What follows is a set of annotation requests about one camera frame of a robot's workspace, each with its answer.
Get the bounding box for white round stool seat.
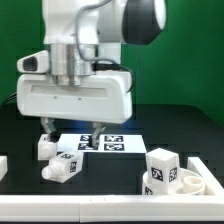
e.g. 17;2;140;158
142;168;205;196

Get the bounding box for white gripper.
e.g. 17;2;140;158
17;71;132;148

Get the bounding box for black cables on table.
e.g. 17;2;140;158
1;91;19;107

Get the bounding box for white sheet with tags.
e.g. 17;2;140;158
57;134;146;154

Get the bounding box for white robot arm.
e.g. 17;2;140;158
17;0;166;146

